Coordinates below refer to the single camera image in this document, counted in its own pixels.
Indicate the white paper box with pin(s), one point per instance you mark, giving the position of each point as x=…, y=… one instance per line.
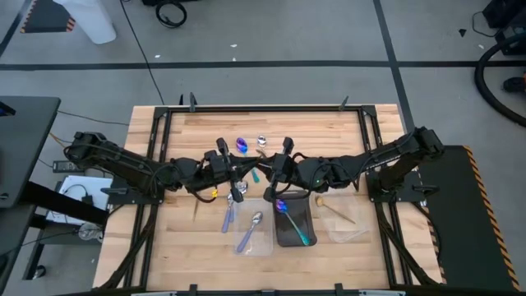
x=74, y=185

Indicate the black power adapter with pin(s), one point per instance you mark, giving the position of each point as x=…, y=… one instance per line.
x=61, y=166

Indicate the large black orange striped mat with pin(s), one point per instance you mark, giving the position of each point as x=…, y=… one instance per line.
x=464, y=218

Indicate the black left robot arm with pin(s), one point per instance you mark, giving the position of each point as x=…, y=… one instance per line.
x=123, y=160

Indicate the black equipment box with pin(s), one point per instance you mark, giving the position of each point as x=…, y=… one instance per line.
x=509, y=20

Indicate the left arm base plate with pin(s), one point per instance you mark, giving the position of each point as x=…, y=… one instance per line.
x=131, y=193

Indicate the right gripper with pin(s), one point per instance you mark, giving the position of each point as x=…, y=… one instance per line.
x=296, y=172

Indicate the gold spoon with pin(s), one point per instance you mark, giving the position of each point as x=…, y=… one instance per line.
x=319, y=201

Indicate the white column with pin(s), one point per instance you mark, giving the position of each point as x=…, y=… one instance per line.
x=88, y=18

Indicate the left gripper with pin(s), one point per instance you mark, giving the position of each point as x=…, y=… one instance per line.
x=214, y=168

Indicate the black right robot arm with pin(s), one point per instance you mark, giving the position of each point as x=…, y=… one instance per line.
x=390, y=158

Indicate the dark grey plastic bin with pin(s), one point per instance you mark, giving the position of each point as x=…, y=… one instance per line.
x=283, y=234

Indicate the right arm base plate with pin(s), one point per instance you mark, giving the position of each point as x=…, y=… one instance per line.
x=411, y=191

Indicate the black table frame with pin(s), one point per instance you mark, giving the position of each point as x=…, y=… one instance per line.
x=263, y=109

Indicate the iridescent rainbow spoon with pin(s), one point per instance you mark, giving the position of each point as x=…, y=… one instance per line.
x=281, y=205
x=241, y=144

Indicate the black desk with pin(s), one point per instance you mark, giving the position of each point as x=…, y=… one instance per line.
x=24, y=148

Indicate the small black table clamp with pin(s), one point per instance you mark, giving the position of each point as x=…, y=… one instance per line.
x=181, y=100

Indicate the small black floor object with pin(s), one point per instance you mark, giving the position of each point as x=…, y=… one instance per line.
x=513, y=84

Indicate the yellow tag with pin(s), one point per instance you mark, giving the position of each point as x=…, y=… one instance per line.
x=214, y=192

